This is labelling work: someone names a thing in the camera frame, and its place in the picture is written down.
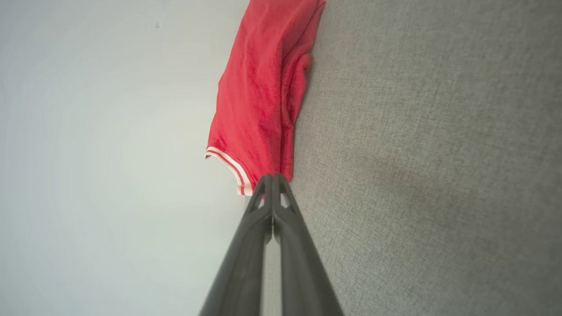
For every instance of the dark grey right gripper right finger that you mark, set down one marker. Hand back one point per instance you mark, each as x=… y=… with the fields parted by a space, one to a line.
x=303 y=276

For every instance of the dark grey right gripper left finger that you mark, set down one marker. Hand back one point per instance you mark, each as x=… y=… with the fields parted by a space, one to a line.
x=241 y=272

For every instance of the red Bulls 23 jersey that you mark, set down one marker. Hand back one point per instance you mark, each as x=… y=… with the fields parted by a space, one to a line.
x=259 y=87

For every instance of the grey fabric sofa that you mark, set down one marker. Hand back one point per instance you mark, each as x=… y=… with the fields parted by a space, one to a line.
x=417 y=153

